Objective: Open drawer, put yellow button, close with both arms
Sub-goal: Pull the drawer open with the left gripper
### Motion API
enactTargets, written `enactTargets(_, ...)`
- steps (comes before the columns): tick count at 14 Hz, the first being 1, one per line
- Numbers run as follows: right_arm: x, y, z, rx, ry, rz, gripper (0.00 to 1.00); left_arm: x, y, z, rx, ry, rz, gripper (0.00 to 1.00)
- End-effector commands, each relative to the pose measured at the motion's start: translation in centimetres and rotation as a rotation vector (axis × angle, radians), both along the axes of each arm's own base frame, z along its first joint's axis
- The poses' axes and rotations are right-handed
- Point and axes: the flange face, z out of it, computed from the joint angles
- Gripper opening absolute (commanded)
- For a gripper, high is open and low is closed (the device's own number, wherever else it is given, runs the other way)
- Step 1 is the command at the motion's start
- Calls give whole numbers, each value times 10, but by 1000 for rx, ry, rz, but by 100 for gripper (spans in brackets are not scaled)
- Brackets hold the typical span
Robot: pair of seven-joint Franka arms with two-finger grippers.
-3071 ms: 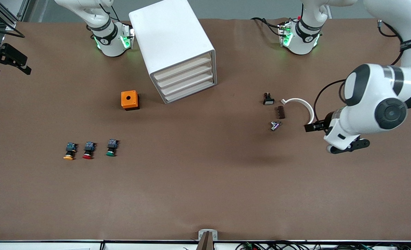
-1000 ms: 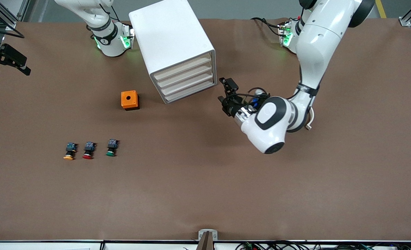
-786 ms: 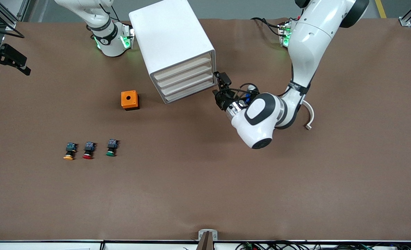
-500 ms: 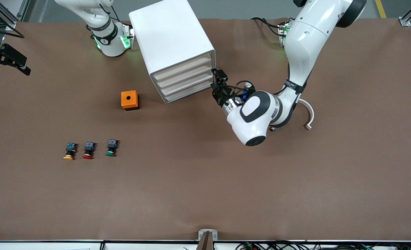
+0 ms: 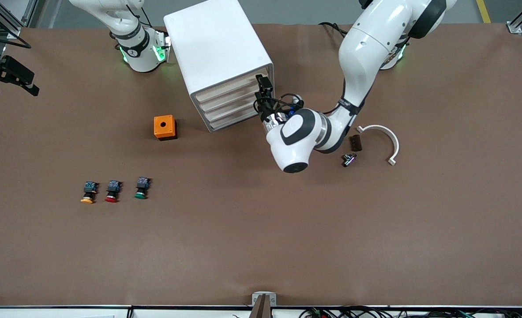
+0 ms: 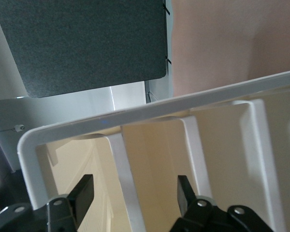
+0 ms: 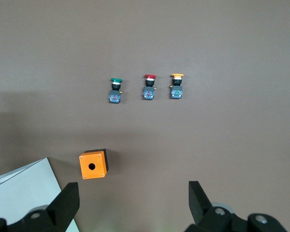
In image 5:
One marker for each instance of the green push button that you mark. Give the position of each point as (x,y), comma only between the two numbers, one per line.
(141,190)

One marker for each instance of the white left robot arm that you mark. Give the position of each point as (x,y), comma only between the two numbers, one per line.
(366,44)

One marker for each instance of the orange box with hole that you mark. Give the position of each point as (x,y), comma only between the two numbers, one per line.
(163,126)

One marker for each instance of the brown table cover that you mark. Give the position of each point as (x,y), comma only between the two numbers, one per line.
(260,247)

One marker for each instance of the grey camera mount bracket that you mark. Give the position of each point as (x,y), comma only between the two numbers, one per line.
(263,302)

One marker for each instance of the red push button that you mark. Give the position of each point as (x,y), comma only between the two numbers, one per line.
(112,193)

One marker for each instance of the white table edge rail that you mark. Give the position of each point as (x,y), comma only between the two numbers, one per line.
(44,312)

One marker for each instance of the brown terminal block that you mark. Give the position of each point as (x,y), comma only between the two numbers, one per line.
(357,143)

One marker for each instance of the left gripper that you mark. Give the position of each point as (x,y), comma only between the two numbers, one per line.
(265,107)

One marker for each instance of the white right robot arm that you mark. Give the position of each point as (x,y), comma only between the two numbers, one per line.
(141,48)

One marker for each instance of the silver key switch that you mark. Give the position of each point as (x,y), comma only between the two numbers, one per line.
(350,160)

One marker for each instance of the aluminium frame profile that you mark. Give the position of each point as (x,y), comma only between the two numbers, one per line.
(514,27)
(5,32)

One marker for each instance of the white curved bracket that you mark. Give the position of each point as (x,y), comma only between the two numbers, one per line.
(393,141)

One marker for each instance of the yellow push button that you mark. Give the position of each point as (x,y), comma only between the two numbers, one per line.
(88,194)

